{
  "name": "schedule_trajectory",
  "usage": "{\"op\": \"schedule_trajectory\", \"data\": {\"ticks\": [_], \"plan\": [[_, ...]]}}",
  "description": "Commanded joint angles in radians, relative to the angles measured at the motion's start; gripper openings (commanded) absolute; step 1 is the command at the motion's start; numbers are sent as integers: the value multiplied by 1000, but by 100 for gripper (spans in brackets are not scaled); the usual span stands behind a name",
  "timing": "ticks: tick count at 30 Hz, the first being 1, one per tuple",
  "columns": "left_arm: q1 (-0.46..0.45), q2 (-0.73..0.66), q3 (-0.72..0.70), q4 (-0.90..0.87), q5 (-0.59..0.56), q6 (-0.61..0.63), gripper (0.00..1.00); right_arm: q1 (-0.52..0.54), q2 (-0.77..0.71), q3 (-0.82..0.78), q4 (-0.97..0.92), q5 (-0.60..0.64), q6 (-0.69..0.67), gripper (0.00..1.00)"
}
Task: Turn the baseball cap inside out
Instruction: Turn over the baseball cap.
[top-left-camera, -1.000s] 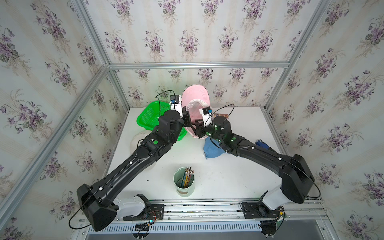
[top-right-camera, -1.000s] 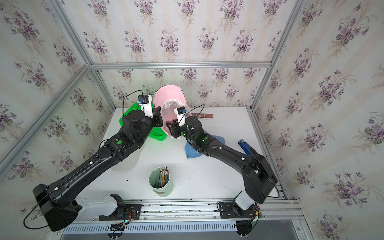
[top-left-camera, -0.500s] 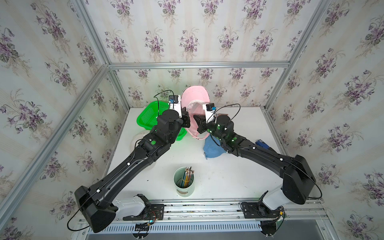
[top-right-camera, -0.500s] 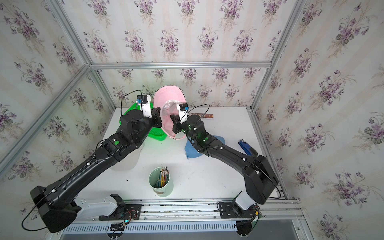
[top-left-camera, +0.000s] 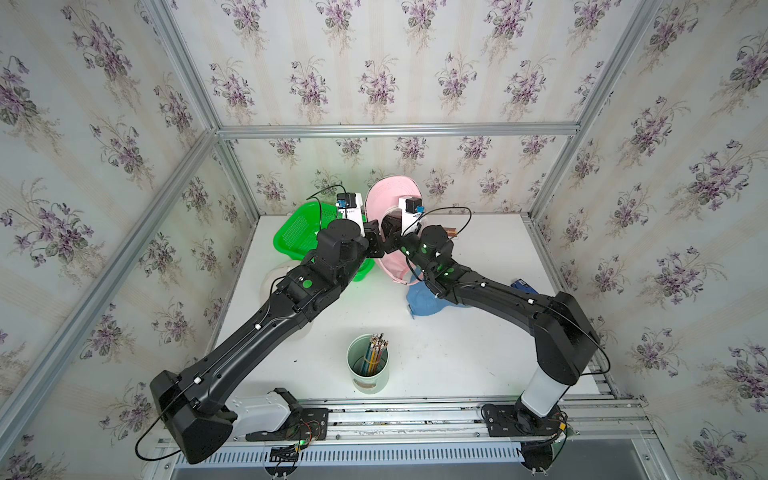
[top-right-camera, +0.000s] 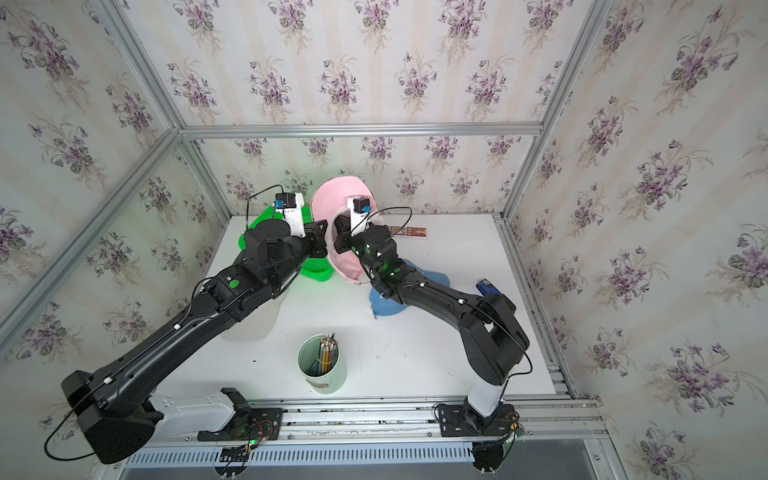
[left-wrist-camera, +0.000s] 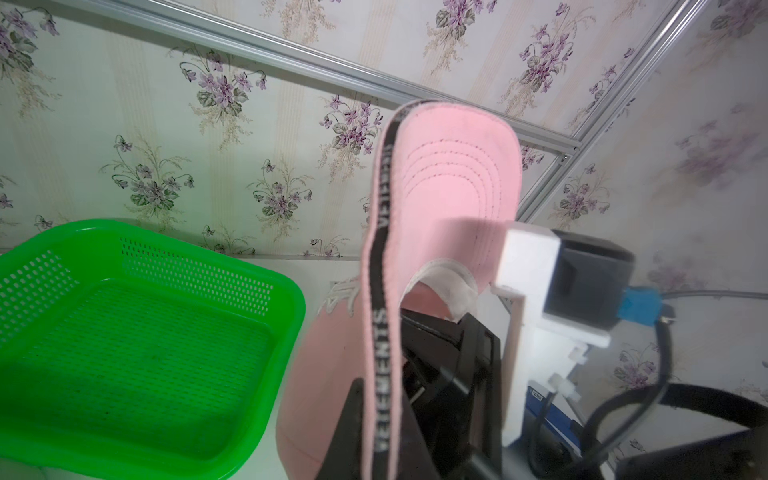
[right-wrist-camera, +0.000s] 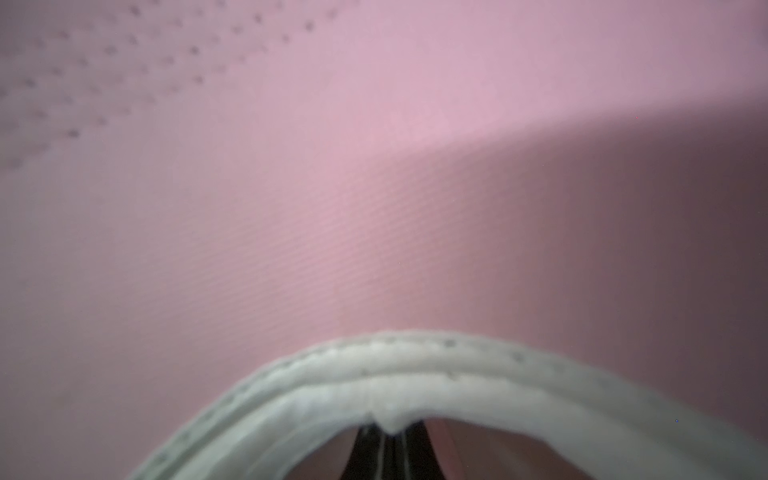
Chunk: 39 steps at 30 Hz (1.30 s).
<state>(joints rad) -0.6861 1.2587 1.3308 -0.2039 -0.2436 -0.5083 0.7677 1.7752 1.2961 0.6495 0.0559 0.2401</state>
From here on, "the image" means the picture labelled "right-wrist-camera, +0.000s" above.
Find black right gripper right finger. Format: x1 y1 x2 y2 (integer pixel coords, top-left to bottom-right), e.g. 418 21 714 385
393 421 446 480

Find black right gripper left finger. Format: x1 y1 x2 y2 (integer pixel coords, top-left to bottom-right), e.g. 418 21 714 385
340 424 387 480

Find pink baseball cap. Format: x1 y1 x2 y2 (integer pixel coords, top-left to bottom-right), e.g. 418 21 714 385
1 1 767 479

